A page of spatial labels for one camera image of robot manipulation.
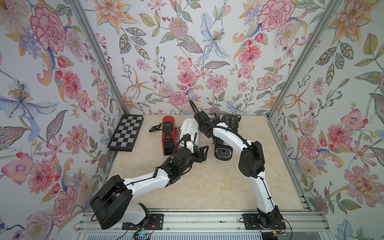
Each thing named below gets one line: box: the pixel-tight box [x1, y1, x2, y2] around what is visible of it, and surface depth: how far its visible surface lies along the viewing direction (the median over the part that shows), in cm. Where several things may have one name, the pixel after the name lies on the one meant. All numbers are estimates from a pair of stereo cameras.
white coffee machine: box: [179, 118, 200, 147], surface depth 85 cm
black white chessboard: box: [107, 114, 144, 152], surface depth 108 cm
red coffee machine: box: [162, 115, 177, 156], surface depth 90 cm
